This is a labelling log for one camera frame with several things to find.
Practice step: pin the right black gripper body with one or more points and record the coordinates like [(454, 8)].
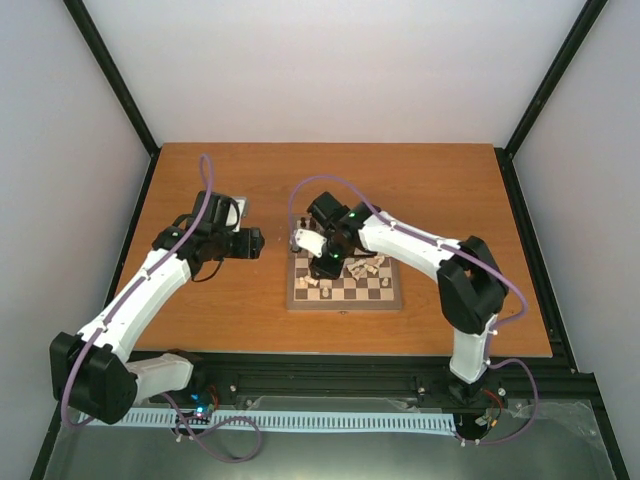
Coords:
[(335, 267)]

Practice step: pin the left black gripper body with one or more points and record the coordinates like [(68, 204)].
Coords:
[(247, 250)]

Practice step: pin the white knight chess piece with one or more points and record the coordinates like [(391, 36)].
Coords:
[(311, 281)]

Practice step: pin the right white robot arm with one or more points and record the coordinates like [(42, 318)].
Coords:
[(470, 291)]

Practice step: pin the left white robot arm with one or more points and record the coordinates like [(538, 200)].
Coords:
[(92, 371)]

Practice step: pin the pile of white pieces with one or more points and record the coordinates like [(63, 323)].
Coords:
[(365, 266)]

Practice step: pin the wooden chess board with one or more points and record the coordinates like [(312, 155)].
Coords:
[(346, 293)]

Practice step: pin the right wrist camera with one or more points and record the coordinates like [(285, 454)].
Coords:
[(309, 240)]

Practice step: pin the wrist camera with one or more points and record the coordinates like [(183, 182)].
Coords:
[(237, 211), (309, 240)]

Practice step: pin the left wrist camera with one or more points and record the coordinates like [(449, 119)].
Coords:
[(237, 211)]

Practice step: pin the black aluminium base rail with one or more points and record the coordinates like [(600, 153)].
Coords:
[(426, 381)]

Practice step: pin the light blue cable duct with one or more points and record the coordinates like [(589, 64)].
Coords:
[(295, 421)]

